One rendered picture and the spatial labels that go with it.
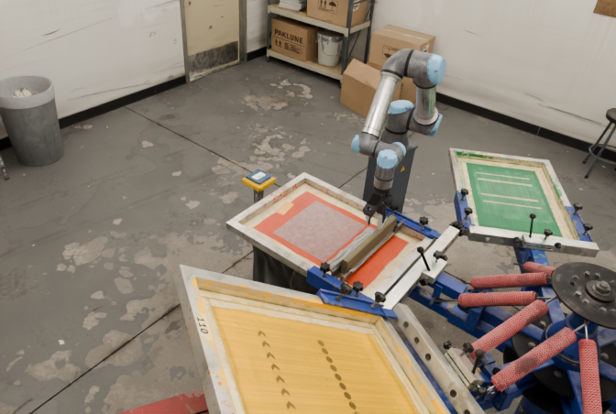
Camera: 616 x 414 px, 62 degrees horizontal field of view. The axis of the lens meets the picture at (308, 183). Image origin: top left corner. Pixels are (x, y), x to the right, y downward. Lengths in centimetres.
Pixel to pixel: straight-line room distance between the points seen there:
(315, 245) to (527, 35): 392
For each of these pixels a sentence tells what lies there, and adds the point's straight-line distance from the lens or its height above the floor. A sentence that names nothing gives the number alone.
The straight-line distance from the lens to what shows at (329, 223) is 247.
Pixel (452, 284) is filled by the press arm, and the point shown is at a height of 104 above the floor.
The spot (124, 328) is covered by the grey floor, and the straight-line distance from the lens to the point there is 335.
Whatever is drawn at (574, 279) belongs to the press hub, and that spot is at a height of 131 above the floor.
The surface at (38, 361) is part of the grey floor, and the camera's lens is 334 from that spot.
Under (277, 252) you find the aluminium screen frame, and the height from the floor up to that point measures 99.
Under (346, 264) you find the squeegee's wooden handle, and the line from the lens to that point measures 213.
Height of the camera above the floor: 249
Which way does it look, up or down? 34 degrees down
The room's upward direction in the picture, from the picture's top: 4 degrees clockwise
